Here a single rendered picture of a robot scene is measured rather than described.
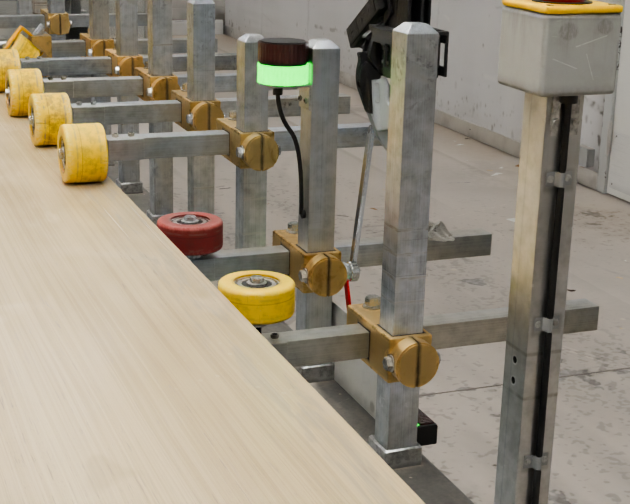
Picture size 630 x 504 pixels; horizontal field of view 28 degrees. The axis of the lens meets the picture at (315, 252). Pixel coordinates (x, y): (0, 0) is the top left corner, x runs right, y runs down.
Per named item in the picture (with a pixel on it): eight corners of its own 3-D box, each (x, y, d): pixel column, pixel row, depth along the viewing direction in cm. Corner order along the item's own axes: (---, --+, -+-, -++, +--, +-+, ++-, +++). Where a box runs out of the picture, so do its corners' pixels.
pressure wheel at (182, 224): (211, 292, 160) (212, 205, 157) (230, 312, 153) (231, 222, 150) (150, 298, 157) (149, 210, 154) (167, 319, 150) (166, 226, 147)
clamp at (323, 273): (307, 263, 165) (308, 226, 164) (347, 295, 153) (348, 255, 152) (267, 267, 163) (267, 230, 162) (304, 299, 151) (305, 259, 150)
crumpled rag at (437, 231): (439, 226, 169) (440, 210, 169) (463, 240, 163) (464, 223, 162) (379, 231, 166) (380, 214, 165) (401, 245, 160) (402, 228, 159)
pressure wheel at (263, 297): (236, 361, 138) (237, 261, 135) (304, 372, 135) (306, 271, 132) (204, 387, 131) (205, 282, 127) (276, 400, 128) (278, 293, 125)
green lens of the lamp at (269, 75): (297, 77, 151) (298, 58, 150) (315, 85, 146) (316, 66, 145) (250, 78, 149) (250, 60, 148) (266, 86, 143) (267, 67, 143)
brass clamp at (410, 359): (389, 341, 144) (391, 299, 142) (443, 384, 132) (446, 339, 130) (340, 346, 142) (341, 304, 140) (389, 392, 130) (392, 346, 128)
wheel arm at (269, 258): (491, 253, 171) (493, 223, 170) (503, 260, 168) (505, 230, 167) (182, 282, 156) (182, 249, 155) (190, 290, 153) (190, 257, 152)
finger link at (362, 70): (359, 114, 147) (362, 39, 145) (354, 112, 149) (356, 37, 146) (395, 112, 149) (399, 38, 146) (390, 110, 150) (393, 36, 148)
